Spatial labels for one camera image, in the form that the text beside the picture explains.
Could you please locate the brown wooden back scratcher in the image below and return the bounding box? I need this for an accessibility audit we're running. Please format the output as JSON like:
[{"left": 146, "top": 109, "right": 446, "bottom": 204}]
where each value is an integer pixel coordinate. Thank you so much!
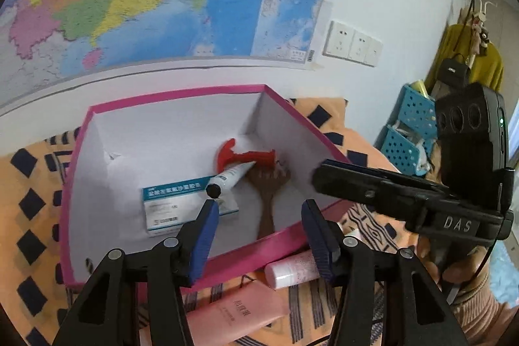
[{"left": 246, "top": 165, "right": 290, "bottom": 240}]

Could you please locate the person's sleeved right forearm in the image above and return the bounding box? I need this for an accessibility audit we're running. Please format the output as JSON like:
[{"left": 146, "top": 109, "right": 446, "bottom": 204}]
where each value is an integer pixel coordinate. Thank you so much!
[{"left": 451, "top": 272, "right": 518, "bottom": 345}]

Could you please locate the person's right hand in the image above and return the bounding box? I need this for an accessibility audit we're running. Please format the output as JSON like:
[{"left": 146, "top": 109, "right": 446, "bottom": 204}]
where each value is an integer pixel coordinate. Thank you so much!
[{"left": 415, "top": 235, "right": 490, "bottom": 304}]

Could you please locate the pink white cream tube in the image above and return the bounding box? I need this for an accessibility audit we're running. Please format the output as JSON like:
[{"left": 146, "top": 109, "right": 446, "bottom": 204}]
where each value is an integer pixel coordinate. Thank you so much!
[{"left": 264, "top": 250, "right": 319, "bottom": 290}]

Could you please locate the blue white medicine box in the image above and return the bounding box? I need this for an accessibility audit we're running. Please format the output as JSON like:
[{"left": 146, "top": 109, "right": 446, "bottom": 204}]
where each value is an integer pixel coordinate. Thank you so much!
[{"left": 141, "top": 174, "right": 240, "bottom": 236}]

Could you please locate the white ointment tube black cap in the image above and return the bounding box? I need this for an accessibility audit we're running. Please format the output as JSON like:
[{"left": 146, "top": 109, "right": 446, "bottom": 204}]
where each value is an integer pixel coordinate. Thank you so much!
[{"left": 205, "top": 161, "right": 256, "bottom": 199}]

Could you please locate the blue plastic storage rack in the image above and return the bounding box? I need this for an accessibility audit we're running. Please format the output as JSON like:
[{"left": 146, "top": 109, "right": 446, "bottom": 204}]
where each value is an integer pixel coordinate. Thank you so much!
[{"left": 380, "top": 84, "right": 437, "bottom": 176}]

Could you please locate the salmon pink cosmetic tube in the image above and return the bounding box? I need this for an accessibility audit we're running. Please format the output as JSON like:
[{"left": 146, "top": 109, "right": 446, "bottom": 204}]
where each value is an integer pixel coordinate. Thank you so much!
[{"left": 187, "top": 281, "right": 289, "bottom": 346}]

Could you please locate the red plastic tool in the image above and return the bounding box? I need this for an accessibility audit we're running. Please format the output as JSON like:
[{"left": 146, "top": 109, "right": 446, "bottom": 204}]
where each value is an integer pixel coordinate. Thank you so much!
[{"left": 216, "top": 138, "right": 275, "bottom": 173}]

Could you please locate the pink white open box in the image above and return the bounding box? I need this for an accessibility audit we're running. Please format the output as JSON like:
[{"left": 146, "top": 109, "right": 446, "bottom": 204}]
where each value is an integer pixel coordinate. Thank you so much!
[{"left": 60, "top": 85, "right": 349, "bottom": 289}]

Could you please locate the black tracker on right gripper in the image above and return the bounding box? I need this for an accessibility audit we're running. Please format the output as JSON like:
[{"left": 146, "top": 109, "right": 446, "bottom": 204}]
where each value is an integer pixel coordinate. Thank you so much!
[{"left": 435, "top": 82, "right": 514, "bottom": 214}]

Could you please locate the black handbag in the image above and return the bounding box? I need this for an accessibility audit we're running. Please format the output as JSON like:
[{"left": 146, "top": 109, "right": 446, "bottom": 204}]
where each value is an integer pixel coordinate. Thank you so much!
[{"left": 436, "top": 54, "right": 471, "bottom": 89}]

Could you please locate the yellow hanging garment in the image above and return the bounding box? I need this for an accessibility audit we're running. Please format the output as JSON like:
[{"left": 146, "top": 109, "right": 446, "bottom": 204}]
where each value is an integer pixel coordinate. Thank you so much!
[{"left": 423, "top": 23, "right": 505, "bottom": 93}]

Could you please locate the white coat rack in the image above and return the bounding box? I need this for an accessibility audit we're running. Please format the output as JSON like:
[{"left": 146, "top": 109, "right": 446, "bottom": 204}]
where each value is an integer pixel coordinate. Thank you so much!
[{"left": 462, "top": 0, "right": 499, "bottom": 47}]

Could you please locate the white wall socket panel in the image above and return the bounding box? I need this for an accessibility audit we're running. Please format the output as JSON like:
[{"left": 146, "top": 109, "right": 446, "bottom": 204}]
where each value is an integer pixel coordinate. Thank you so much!
[{"left": 323, "top": 20, "right": 383, "bottom": 67}]

